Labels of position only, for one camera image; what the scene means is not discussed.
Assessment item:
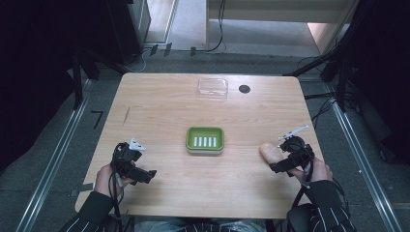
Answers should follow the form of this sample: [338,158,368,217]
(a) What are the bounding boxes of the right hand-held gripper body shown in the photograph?
[278,125,316,171]

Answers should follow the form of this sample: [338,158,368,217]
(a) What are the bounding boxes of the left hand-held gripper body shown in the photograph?
[110,137,147,179]

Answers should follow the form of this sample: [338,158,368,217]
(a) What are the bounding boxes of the green soap dish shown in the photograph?
[185,126,225,155]

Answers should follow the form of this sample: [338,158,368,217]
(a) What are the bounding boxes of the person's right hand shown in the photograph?
[291,156,334,189]

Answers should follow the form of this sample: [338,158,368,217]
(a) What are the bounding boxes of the person's left hand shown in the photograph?
[94,163,133,198]

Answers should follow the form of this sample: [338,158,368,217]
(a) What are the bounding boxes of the black stand legs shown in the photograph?
[69,47,130,110]

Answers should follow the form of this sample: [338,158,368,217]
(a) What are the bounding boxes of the clear plastic lid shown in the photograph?
[196,77,229,100]

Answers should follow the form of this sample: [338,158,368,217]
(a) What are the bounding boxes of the black cabinet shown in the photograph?
[105,0,153,64]

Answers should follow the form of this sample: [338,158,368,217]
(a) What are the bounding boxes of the white wooden bench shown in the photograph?
[205,0,360,55]

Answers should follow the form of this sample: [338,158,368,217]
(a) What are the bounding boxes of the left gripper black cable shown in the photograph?
[108,143,127,232]

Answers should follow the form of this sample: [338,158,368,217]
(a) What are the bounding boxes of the metal floor rail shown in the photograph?
[15,78,93,232]
[324,82,404,232]

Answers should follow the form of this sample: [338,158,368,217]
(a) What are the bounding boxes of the black stand with cables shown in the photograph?
[283,18,368,114]

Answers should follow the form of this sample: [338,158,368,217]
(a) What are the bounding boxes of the black hanging cable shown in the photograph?
[190,0,227,57]

